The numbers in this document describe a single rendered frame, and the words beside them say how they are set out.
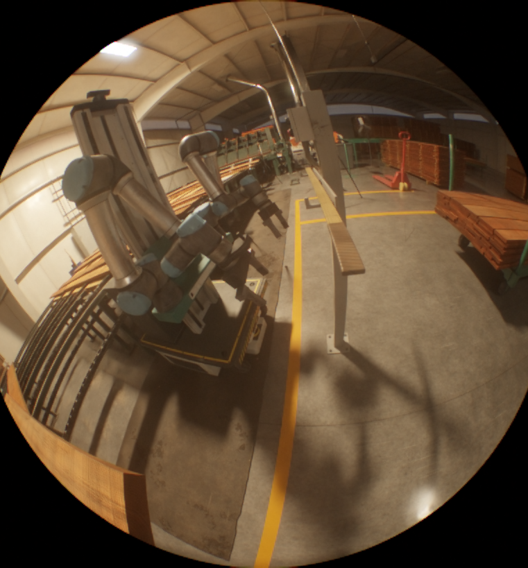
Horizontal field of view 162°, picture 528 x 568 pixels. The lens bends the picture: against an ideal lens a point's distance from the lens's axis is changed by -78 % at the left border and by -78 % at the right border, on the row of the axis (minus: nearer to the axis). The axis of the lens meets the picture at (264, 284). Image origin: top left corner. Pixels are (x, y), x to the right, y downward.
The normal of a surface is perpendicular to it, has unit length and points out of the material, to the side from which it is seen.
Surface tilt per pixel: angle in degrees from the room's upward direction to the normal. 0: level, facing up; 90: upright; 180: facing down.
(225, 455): 0
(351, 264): 0
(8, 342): 88
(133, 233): 90
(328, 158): 90
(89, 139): 90
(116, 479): 0
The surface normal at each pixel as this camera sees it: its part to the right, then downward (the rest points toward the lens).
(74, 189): 0.15, 0.49
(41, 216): 0.93, -0.11
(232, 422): -0.28, -0.73
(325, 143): -0.15, 0.67
